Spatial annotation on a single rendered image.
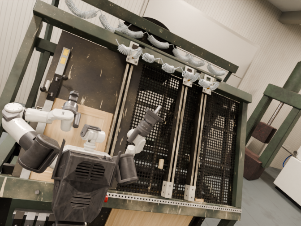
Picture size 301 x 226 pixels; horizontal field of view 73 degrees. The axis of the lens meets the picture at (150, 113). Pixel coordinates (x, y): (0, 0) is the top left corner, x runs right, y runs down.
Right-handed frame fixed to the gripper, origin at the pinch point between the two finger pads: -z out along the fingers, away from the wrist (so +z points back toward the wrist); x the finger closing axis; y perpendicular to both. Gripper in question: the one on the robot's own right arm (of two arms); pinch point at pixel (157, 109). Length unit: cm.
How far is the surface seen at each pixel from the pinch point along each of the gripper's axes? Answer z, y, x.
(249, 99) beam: -64, 110, -63
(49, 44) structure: 9, 13, 98
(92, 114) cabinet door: 33, 19, 40
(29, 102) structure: 50, 2, 77
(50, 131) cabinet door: 56, 1, 52
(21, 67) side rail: 32, -7, 91
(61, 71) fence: 20, 8, 75
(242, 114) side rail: -46, 108, -66
